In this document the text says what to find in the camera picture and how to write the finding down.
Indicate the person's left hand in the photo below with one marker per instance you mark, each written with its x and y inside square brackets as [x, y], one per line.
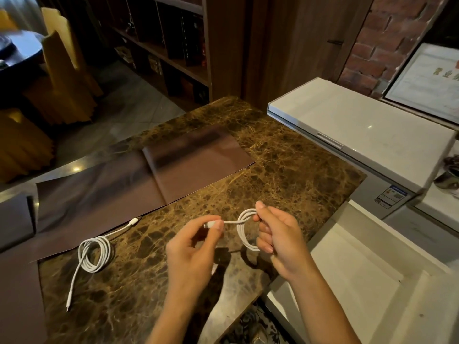
[188, 261]

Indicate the person's right hand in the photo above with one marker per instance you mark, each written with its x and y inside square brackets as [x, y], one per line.
[288, 243]

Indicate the person's left thumb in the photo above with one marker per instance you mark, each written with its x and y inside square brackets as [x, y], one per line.
[213, 235]

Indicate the person's left forearm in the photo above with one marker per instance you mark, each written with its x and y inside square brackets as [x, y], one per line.
[179, 320]

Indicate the person's right forearm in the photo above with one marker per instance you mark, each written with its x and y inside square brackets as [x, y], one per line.
[321, 311]

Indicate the large brown leather mat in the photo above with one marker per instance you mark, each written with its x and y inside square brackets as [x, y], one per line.
[143, 182]

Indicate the patterned rug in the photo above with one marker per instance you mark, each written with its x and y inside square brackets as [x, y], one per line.
[251, 327]

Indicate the white sink counter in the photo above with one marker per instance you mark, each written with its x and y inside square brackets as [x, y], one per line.
[358, 279]

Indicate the white chest freezer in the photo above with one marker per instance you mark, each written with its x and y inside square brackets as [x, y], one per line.
[362, 136]

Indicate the small brown leather mat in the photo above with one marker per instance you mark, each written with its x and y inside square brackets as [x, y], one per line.
[16, 220]

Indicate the dark wooden bookshelf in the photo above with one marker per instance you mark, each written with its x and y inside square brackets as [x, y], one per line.
[161, 42]

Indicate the wooden cabinet door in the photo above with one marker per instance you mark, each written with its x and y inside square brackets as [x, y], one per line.
[283, 42]

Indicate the yellow upholstered chair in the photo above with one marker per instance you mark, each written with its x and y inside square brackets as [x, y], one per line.
[66, 75]
[21, 146]

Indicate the metal cup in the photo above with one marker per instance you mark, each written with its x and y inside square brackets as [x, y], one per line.
[448, 177]

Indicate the framed certificate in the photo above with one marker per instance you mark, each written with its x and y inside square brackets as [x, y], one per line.
[428, 82]

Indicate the round dark table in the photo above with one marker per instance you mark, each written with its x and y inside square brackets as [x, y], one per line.
[18, 48]

